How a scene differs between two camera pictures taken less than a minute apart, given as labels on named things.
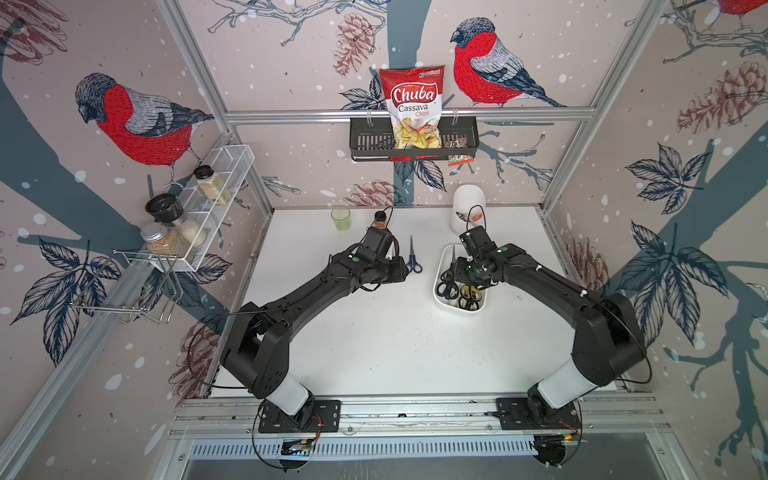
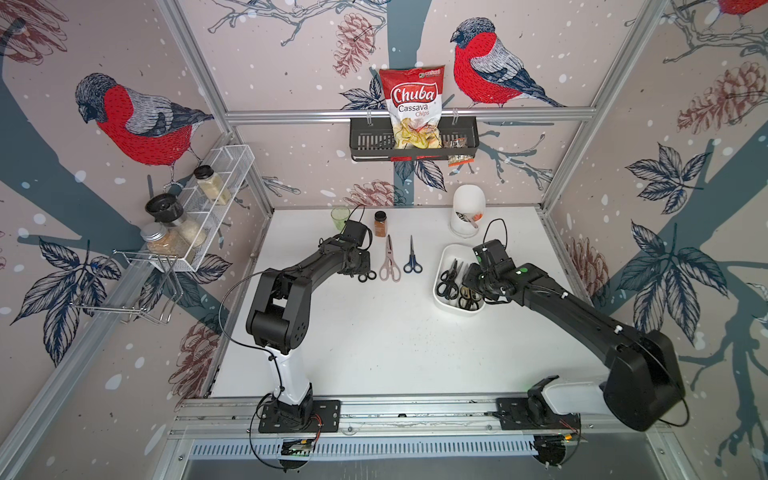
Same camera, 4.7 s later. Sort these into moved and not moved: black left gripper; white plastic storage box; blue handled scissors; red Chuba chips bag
Moved: black left gripper
Not moved: blue handled scissors; white plastic storage box; red Chuba chips bag
